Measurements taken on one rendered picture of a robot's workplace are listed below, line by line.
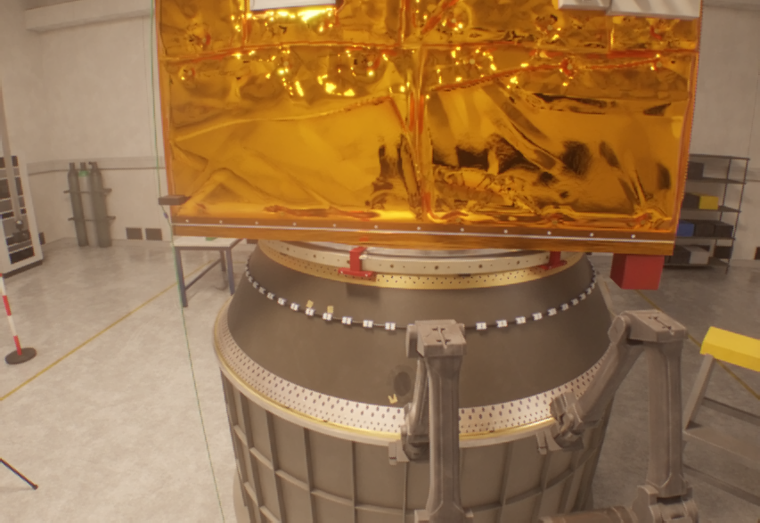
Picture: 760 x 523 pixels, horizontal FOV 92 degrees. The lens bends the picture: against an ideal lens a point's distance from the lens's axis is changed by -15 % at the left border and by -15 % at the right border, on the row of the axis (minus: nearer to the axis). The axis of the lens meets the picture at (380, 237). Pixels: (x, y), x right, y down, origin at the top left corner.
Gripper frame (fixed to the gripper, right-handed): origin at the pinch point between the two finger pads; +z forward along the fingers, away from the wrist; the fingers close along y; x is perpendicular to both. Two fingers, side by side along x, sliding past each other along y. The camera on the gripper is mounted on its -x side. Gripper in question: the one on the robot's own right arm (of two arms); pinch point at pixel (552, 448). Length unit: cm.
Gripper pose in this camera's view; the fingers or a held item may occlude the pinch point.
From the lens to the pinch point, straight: 151.0
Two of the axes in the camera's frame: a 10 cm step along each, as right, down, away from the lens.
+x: 0.4, 7.1, -7.1
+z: -0.2, 7.1, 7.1
